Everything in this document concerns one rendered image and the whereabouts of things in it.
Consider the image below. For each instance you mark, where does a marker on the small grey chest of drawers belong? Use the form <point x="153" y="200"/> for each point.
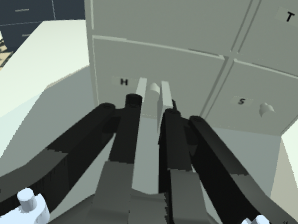
<point x="229" y="57"/>

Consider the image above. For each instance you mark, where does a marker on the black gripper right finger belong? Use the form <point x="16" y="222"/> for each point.
<point x="233" y="192"/>

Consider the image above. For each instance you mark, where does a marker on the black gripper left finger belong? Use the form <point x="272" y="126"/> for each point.
<point x="56" y="169"/>

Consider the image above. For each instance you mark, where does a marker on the grey drawer front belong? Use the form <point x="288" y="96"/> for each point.
<point x="119" y="65"/>
<point x="212" y="23"/>
<point x="273" y="33"/>
<point x="250" y="91"/>

